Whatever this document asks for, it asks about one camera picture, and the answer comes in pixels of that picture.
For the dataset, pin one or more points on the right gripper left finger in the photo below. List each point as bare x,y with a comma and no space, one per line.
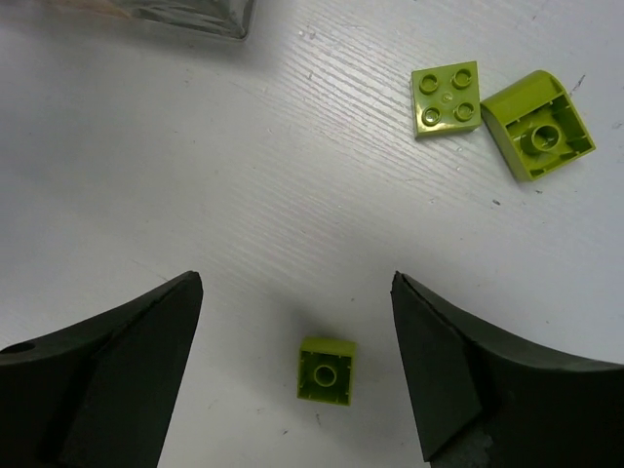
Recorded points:
100,393

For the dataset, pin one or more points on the lime square lego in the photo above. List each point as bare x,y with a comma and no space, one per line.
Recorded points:
445,99

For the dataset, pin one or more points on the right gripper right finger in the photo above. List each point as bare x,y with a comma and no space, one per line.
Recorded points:
484,397

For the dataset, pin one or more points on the lime curved lego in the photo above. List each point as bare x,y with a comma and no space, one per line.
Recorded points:
535,126

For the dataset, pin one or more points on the grey smoky container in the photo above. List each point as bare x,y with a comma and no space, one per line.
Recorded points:
229,19

